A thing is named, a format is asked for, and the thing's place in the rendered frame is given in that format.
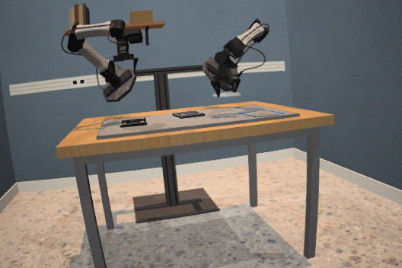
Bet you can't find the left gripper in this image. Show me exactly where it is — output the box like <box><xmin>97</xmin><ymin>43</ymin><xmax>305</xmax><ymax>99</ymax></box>
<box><xmin>211</xmin><ymin>64</ymin><xmax>241</xmax><ymax>97</ymax></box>

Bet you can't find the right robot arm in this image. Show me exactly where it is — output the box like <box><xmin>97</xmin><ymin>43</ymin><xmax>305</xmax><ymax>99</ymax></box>
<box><xmin>67</xmin><ymin>19</ymin><xmax>142</xmax><ymax>97</ymax></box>

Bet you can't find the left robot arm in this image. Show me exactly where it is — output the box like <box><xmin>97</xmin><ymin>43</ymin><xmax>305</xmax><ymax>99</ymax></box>
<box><xmin>206</xmin><ymin>19</ymin><xmax>270</xmax><ymax>85</ymax></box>

